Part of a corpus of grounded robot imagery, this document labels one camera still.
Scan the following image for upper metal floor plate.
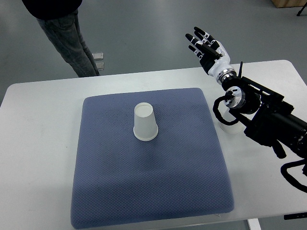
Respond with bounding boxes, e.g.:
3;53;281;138
92;52;104;60

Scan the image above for black tripod leg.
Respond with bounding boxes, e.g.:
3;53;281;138
296;4;307;16

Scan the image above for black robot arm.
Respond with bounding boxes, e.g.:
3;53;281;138
213;68;307;192

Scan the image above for white paper cup on cushion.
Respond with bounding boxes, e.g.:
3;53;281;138
133;102;158;141

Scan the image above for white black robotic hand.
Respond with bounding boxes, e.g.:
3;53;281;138
185;27;236;84

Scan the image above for white paper cup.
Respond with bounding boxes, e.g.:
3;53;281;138
133;102;158;141
219;108;244;134

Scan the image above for black control panel under table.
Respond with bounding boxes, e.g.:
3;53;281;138
283;212;307;220

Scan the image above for blue textured cushion mat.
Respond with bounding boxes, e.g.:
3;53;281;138
71;88;234;229

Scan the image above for metal floor plate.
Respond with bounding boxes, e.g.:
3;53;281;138
95;62;104;71
92;52;104;60

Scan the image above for lower metal floor plate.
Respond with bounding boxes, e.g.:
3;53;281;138
95;62;104;71

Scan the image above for white table leg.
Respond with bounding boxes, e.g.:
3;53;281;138
247;218;261;230

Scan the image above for brown cardboard box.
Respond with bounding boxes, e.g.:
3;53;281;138
272;0;307;8

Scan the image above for standing person in jeans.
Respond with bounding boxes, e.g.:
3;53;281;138
23;0;99;78

